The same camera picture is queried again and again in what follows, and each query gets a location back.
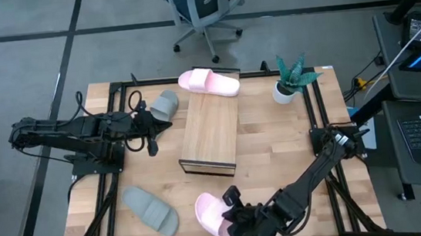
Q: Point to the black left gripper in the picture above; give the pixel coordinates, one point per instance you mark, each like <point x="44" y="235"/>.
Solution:
<point x="145" y="126"/>

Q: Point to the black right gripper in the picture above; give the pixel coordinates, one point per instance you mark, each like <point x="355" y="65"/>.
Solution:
<point x="261" y="223"/>

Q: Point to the grey rubber slide sandal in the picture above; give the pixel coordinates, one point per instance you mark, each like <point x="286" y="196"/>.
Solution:
<point x="164" y="105"/>
<point x="149" y="211"/>

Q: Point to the pink rubber slide sandal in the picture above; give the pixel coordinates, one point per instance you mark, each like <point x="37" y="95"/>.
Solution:
<point x="210" y="215"/>
<point x="207" y="81"/>

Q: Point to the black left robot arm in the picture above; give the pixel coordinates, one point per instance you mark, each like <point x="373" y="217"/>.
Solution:
<point x="61" y="134"/>

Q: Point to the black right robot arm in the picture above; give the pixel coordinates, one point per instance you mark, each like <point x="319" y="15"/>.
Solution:
<point x="316" y="173"/>

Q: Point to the white plant pot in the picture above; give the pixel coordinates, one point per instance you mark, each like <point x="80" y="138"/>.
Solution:
<point x="282" y="97"/>

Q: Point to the grey office chair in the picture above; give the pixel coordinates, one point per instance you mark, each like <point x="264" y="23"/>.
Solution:
<point x="203" y="2"/>

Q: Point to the green snake plant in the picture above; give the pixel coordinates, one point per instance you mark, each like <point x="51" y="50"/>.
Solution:
<point x="293" y="75"/>

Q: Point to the black power adapter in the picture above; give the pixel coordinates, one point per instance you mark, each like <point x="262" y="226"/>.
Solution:
<point x="417" y="30"/>

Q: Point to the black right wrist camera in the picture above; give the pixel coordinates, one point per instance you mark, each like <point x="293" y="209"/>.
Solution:
<point x="231" y="195"/>

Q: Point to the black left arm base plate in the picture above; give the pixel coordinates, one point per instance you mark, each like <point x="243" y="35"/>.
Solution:
<point x="99" y="165"/>

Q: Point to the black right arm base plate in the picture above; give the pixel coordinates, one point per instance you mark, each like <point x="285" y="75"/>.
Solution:
<point x="319" y="142"/>

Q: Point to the black aluminium table frame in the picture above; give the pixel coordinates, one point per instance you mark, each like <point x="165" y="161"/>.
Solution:
<point x="310" y="112"/>

